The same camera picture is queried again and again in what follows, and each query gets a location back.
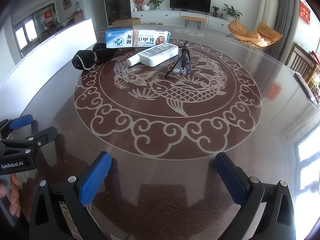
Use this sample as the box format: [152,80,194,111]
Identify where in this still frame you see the black framed glasses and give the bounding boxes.
[164,42,193,78]

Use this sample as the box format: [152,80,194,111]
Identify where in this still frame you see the white lotion bottle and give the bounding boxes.
[126,42,179,68]

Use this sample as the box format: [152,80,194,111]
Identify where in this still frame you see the orange lounge chair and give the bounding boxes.
[228,20,283,49]

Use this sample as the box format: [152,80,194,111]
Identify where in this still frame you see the wooden chair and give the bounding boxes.
[285,43,318,83]

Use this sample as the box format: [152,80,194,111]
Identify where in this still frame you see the blue white ointment box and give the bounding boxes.
[105,28,171,49]

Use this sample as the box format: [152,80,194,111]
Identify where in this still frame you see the red flower arrangement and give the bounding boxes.
[132,0,146,11]

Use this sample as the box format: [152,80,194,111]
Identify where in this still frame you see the brown cardboard carton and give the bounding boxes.
[111,17,141,27]

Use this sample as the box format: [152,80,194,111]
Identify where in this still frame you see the covered standing air conditioner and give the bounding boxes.
[255,0,280,31]

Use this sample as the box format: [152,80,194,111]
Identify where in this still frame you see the grey curtain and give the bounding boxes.
[264,0,301,61]

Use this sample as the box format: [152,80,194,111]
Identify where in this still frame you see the white television cabinet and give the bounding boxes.
[131,10,234,32]

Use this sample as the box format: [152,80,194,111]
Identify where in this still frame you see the black remote control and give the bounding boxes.
[294,72,320,106]

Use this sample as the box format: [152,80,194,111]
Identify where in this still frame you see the black velvet pouch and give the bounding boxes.
[92,43,120,63]

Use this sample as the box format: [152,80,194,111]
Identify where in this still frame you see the black television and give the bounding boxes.
[169,0,212,13]

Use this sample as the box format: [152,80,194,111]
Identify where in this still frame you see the leafy potted plant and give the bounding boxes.
[222,3,243,21]

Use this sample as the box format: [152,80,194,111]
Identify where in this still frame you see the person's left hand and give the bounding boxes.
[0,174,21,218]

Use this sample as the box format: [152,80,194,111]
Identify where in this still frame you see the green potted plant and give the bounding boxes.
[147,0,166,11]

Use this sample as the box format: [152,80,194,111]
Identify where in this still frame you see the dark glass display cabinet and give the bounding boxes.
[102,0,132,26]

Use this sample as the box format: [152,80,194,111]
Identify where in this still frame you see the red wall hanging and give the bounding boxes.
[299,0,311,25]

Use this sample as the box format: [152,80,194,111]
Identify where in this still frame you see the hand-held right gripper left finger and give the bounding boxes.
[29,151,112,240]

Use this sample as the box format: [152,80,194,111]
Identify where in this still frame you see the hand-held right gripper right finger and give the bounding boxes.
[214,152,297,240]

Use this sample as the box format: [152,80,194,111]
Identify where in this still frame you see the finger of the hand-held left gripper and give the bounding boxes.
[0,127,58,157]
[0,114,34,139]

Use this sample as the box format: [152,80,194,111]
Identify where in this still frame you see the brown patterned desktop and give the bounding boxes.
[15,24,320,240]

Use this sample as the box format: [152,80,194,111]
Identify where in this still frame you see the white cardboard box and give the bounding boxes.
[0,18,98,99]

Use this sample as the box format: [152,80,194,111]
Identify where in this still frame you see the red wall calendar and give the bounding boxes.
[43,10,54,25]

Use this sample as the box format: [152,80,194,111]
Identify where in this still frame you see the wooden bench with metal legs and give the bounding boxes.
[180,15,207,29]

